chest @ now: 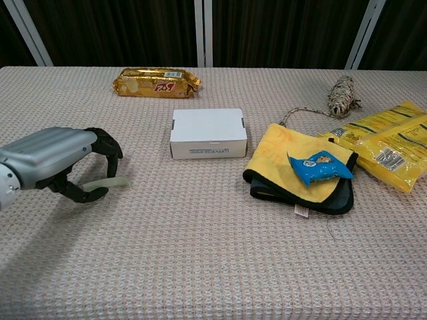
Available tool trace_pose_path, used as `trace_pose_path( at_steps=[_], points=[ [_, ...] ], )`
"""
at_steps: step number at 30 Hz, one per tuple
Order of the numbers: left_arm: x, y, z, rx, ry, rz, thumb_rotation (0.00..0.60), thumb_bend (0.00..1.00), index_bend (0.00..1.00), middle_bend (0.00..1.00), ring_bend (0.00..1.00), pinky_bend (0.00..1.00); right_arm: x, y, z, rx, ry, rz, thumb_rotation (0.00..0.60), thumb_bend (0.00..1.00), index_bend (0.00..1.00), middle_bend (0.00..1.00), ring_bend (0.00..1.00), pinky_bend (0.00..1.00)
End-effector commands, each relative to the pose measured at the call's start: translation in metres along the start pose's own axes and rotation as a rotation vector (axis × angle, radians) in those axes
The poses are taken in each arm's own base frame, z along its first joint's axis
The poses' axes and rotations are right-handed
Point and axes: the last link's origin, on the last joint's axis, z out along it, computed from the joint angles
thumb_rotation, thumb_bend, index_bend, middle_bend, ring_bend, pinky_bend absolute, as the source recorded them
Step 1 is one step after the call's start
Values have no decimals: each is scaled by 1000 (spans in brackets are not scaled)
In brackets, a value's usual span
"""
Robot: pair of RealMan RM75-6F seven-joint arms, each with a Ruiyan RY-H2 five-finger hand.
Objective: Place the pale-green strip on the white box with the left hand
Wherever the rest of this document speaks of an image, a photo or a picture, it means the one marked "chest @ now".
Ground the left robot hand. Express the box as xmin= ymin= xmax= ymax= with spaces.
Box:
xmin=0 ymin=126 xmax=124 ymax=204

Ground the white cardboard box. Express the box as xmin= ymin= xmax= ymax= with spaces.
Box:
xmin=169 ymin=108 xmax=248 ymax=161

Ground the gold biscuit packet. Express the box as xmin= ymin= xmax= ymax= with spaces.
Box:
xmin=112 ymin=67 xmax=202 ymax=99

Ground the beige waffle tablecloth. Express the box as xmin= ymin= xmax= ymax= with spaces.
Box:
xmin=0 ymin=65 xmax=427 ymax=320

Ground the yellow towel with black edge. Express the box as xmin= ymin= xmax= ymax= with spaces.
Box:
xmin=242 ymin=122 xmax=360 ymax=215

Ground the dark pleated curtain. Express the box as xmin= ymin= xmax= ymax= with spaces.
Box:
xmin=0 ymin=0 xmax=427 ymax=71

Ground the blue snack packet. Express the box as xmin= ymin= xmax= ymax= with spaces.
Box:
xmin=287 ymin=150 xmax=354 ymax=184

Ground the bundle of braided twine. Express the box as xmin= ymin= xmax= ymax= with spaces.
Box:
xmin=282 ymin=75 xmax=364 ymax=127

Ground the yellow snack bag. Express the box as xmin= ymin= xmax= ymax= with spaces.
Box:
xmin=316 ymin=101 xmax=427 ymax=157
xmin=355 ymin=115 xmax=427 ymax=194

